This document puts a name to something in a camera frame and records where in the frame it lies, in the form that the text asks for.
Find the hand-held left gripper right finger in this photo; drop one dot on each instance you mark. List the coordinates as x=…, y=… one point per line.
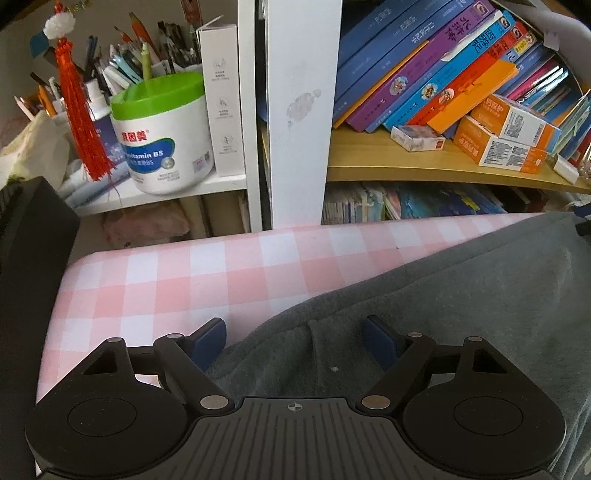
x=381, y=344

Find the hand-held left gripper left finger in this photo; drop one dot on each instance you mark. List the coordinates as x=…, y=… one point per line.
x=210, y=344

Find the grey garment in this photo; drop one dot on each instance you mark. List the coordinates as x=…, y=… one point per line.
x=461, y=286

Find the pink checked bed sheet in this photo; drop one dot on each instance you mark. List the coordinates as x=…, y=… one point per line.
x=184, y=277

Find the pink bag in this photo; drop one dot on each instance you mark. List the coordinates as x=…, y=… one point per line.
x=138, y=221

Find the row of thin booklets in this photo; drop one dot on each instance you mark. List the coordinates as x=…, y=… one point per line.
x=415, y=201

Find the wooden shelf board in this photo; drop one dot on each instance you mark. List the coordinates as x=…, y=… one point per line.
x=369, y=161

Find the black flat panel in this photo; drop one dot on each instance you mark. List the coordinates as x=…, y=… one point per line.
x=27, y=277

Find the blue patterned box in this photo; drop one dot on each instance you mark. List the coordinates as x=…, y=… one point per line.
x=78, y=184

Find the small white card pack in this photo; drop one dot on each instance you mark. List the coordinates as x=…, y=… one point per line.
x=418, y=137

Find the white jar with green lid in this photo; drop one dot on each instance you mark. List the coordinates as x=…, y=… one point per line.
x=161, y=138

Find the orange and white medicine box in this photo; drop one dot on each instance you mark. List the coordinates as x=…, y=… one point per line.
x=517, y=120
x=498, y=154

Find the tall white carton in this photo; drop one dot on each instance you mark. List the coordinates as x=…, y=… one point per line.
x=224, y=101

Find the small plain white box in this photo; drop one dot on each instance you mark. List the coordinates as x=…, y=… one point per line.
x=565, y=167

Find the red tassel ornament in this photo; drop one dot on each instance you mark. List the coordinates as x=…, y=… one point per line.
x=78, y=115

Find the white bottle with blue label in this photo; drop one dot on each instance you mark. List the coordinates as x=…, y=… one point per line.
x=99, y=104

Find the white plastic bag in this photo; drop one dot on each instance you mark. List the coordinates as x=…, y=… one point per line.
x=32, y=143

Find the row of leaning books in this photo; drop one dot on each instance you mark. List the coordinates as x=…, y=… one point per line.
x=392, y=60

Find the bunch of pens and pencils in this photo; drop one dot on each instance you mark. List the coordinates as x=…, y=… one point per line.
x=124, y=60

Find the white bookcase frame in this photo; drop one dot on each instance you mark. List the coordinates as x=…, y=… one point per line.
x=300, y=69

